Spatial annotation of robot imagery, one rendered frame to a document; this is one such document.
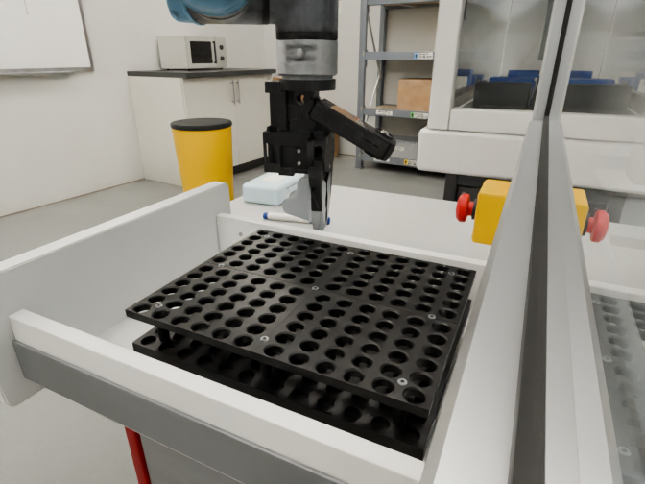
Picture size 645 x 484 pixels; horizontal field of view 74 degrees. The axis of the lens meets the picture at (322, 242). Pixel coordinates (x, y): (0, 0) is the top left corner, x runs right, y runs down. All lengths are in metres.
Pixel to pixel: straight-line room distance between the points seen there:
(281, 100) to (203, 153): 2.44
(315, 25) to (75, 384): 0.42
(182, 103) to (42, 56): 0.98
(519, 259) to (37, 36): 3.82
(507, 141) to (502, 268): 0.90
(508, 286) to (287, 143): 0.42
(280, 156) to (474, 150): 0.62
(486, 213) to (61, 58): 3.65
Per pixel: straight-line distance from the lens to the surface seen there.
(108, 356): 0.32
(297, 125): 0.57
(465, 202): 0.61
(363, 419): 0.28
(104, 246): 0.43
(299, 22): 0.54
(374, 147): 0.55
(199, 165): 3.03
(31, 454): 1.64
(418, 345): 0.29
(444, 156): 1.11
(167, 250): 0.48
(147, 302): 0.35
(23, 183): 3.88
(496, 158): 1.09
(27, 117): 3.86
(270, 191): 0.96
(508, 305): 0.16
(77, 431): 1.64
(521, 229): 0.24
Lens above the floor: 1.07
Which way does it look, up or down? 24 degrees down
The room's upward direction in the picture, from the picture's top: straight up
